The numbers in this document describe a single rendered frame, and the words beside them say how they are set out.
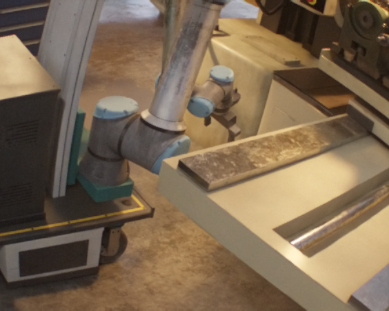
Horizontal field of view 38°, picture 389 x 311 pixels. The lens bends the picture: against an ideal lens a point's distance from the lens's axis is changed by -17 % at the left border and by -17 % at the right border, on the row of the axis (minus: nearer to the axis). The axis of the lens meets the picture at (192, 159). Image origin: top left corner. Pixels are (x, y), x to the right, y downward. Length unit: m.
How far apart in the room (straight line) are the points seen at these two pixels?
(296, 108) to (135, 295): 1.22
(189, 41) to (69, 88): 0.43
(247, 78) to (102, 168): 1.25
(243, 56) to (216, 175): 1.45
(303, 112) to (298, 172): 0.97
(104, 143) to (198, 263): 0.80
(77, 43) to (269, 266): 0.94
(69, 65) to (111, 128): 0.28
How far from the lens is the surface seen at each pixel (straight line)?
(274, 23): 3.85
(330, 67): 2.65
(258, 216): 1.81
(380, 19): 2.54
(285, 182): 2.01
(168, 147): 2.04
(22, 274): 2.25
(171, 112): 2.03
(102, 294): 2.42
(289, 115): 3.09
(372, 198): 2.14
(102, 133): 2.14
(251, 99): 3.23
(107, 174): 2.20
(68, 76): 2.10
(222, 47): 3.33
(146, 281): 2.55
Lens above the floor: 1.68
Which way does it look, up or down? 30 degrees down
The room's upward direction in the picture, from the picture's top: 15 degrees clockwise
